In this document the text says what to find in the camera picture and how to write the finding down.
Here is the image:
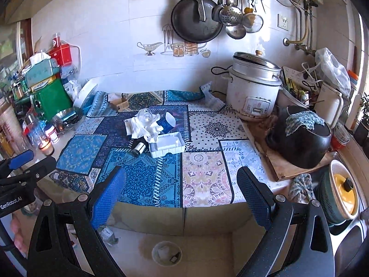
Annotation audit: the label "blue knitted dishcloth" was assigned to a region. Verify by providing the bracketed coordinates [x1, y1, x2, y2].
[285, 112, 326, 136]

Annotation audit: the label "person's left hand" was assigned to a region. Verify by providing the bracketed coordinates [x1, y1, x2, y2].
[10, 216, 28, 252]

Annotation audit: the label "white round plate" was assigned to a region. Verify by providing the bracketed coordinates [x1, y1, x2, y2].
[73, 81, 98, 110]

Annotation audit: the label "green tin box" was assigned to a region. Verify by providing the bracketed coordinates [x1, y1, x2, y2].
[30, 78, 72, 120]

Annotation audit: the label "clear blue plastic bottle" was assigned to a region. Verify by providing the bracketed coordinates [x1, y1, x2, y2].
[27, 118, 47, 145]

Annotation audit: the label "clear plastic cup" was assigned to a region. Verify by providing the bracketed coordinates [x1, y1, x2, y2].
[135, 109, 155, 123]

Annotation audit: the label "teal tissue box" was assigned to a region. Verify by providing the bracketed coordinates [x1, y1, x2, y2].
[24, 59, 60, 88]

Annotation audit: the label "white utensil drainer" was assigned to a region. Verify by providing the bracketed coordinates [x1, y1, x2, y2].
[281, 66, 318, 107]

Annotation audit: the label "metal slotted ladle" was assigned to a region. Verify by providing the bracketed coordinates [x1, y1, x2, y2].
[219, 0, 243, 26]

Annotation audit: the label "small dark bottle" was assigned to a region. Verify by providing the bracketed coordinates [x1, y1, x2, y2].
[128, 138, 147, 158]

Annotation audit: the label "white rice cooker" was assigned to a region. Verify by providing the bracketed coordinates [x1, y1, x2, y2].
[225, 68, 283, 122]

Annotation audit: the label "pale round trash bin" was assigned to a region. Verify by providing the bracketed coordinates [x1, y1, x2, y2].
[152, 241, 183, 265]

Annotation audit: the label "shiny metal bowl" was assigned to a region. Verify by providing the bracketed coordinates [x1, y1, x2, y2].
[51, 107, 84, 132]

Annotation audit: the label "glass candle jar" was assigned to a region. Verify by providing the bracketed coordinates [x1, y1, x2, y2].
[38, 138, 55, 156]

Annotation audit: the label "white electric kettle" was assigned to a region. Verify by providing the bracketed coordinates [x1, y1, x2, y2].
[314, 82, 344, 129]

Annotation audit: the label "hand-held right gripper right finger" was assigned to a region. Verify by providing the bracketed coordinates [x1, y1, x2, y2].
[236, 166, 346, 277]

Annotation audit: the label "green salad spinner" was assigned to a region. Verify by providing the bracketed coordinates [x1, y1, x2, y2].
[314, 160, 361, 226]

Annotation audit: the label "blue patterned patchwork tablecloth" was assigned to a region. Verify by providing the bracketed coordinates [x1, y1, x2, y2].
[49, 88, 277, 208]

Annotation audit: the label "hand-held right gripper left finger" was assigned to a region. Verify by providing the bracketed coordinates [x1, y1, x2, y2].
[27, 166, 127, 277]

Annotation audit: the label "black cooking pot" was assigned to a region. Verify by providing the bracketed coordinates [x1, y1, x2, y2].
[265, 105, 332, 169]

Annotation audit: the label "metal kitchen sink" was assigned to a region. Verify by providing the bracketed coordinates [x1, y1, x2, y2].
[329, 202, 369, 266]

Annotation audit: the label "metal soup ladle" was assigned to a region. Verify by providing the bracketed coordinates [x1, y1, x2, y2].
[225, 23, 246, 40]

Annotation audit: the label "black power cord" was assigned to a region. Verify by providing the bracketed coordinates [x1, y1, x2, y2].
[211, 66, 232, 79]

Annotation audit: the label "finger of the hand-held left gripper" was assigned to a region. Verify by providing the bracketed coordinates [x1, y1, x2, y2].
[0, 156, 57, 188]
[0, 149, 34, 179]

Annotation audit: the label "metal steamer pot with lid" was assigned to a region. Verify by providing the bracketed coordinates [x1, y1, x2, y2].
[232, 50, 282, 85]

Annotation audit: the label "wooden cutting board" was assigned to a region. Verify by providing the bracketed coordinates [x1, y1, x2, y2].
[242, 115, 336, 182]

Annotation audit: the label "red box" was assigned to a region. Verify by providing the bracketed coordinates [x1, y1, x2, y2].
[49, 33, 72, 67]

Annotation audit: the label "potted green plant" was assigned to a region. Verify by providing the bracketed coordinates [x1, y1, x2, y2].
[354, 92, 369, 148]

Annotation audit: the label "small cardboard box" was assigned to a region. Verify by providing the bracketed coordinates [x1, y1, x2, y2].
[110, 97, 129, 111]

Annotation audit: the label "black frying pan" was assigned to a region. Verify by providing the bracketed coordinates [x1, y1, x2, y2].
[171, 0, 224, 44]

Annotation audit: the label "white pill bottle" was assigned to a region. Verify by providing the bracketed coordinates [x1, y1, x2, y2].
[45, 125, 60, 144]

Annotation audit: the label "metal spatula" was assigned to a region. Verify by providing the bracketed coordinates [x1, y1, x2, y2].
[197, 0, 207, 22]

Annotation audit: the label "white plastic tray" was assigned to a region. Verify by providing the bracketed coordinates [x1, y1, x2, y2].
[148, 132, 186, 159]

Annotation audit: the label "grey knitted rag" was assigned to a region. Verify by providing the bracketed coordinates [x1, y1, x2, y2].
[288, 174, 313, 202]

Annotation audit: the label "metal water pipes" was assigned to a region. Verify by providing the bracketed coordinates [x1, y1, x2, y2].
[283, 3, 318, 56]

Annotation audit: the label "metal mesh strainer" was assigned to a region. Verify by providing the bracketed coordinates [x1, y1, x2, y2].
[242, 13, 264, 33]

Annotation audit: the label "translucent plastic bag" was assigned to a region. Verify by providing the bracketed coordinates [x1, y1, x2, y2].
[315, 48, 351, 97]

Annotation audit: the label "white wall socket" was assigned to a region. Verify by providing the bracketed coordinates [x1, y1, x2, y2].
[277, 13, 289, 31]

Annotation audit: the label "small white packet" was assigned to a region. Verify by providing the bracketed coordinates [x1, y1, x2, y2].
[99, 226, 119, 244]

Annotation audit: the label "white tissue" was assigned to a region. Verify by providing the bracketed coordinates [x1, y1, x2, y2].
[125, 112, 163, 144]

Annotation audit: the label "yellow pot lid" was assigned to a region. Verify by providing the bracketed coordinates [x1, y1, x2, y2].
[333, 173, 358, 214]

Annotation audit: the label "stack of small bowls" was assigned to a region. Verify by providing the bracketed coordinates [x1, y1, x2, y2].
[331, 123, 351, 151]

